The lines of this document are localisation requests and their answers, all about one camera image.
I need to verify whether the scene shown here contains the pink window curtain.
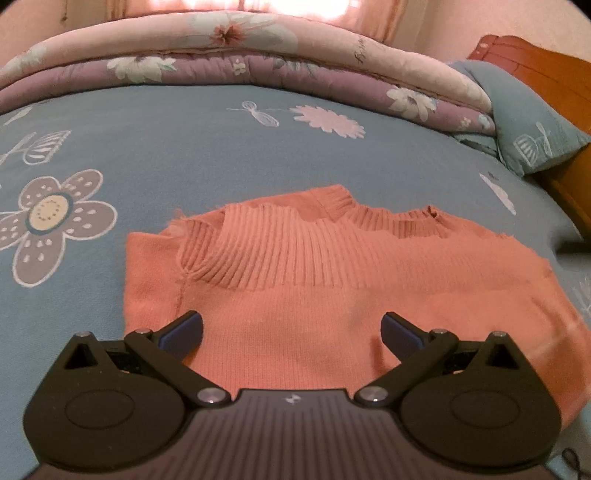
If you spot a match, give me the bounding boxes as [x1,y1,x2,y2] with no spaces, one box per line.
[108,0,407,47]

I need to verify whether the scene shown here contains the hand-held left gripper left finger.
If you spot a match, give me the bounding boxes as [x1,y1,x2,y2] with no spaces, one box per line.
[65,310,205,408]

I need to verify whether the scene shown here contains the wooden bed headboard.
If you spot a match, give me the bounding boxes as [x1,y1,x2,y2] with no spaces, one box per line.
[466,34,591,241]

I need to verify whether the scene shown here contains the blue printed pillow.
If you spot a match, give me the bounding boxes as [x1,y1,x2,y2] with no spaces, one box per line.
[445,60,591,176]

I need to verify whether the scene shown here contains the orange striped knit sweater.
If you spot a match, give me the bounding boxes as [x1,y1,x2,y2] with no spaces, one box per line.
[124,184,591,430]

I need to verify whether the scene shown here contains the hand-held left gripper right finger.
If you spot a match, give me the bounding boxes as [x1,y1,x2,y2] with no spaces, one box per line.
[379,311,527,409]

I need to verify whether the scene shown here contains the blue floral bed sheet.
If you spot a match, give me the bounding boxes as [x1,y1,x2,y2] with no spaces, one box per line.
[0,83,591,480]

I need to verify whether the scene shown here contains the folded floral quilt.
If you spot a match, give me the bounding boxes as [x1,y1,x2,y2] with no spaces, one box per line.
[0,10,497,137]

